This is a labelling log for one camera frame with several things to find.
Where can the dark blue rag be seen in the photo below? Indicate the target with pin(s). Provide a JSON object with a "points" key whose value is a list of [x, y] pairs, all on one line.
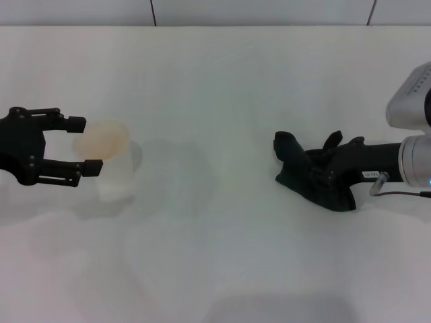
{"points": [[296, 168]]}

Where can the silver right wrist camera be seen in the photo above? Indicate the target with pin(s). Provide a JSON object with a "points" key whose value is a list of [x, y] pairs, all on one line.
{"points": [[407, 101]]}

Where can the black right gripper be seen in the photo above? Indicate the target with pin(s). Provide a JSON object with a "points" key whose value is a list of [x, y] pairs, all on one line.
{"points": [[370, 161]]}

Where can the white plastic cup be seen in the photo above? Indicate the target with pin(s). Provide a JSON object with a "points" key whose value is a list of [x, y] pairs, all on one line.
{"points": [[114, 175]]}

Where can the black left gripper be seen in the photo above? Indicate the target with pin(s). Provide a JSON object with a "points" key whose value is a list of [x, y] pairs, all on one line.
{"points": [[20, 144]]}

